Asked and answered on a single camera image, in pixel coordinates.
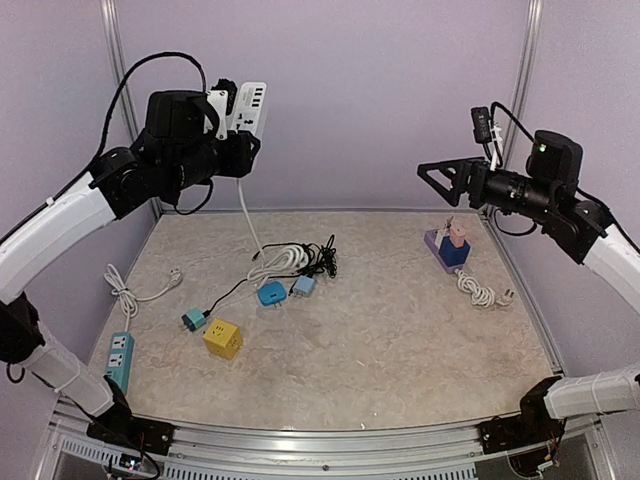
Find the yellow cube socket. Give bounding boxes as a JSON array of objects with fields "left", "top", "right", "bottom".
[{"left": 203, "top": 318, "right": 243, "bottom": 360}]

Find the white power strip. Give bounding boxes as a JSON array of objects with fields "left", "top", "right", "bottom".
[{"left": 227, "top": 82, "right": 268, "bottom": 140}]

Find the black USB cable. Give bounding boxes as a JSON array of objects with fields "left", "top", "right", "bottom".
[{"left": 202, "top": 233, "right": 341, "bottom": 316}]

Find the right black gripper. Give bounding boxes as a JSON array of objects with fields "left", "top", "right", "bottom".
[{"left": 419, "top": 155, "right": 560, "bottom": 222}]

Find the dark blue cube socket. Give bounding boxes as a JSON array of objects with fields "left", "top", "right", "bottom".
[{"left": 438, "top": 236, "right": 471, "bottom": 267}]

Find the light blue charger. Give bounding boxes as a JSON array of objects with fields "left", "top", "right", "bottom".
[{"left": 290, "top": 275, "right": 316, "bottom": 297}]

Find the teal power strip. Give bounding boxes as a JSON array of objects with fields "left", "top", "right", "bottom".
[{"left": 105, "top": 332, "right": 135, "bottom": 395}]

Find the white power cord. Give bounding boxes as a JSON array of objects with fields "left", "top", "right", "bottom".
[{"left": 234, "top": 177, "right": 314, "bottom": 289}]

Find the purple power strip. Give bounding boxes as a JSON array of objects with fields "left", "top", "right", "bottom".
[{"left": 423, "top": 228, "right": 464, "bottom": 275}]

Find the pink charger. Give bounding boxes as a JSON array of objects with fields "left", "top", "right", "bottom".
[{"left": 449, "top": 223, "right": 466, "bottom": 248}]

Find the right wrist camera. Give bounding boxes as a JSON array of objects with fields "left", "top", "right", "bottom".
[{"left": 470, "top": 107, "right": 504, "bottom": 170}]

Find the purple strip white cord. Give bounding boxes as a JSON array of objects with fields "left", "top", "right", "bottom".
[{"left": 455, "top": 269, "right": 516, "bottom": 310}]

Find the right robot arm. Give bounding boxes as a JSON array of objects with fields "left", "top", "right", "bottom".
[{"left": 417, "top": 102, "right": 639, "bottom": 454}]

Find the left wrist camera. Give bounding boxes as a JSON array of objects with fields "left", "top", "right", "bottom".
[{"left": 207, "top": 78, "right": 239, "bottom": 140}]

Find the blue rounded charger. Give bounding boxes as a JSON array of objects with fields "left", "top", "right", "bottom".
[{"left": 257, "top": 281, "right": 287, "bottom": 307}]

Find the teal USB charger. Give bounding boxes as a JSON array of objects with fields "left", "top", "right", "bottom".
[{"left": 181, "top": 308, "right": 210, "bottom": 332}]

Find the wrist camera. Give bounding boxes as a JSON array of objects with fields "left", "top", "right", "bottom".
[
  {"left": 207, "top": 78, "right": 239, "bottom": 140},
  {"left": 470, "top": 107, "right": 504, "bottom": 170}
]

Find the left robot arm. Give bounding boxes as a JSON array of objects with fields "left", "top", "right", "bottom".
[{"left": 1, "top": 79, "right": 267, "bottom": 453}]

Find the white USB charger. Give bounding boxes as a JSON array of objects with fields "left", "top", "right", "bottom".
[{"left": 434, "top": 227, "right": 449, "bottom": 248}]

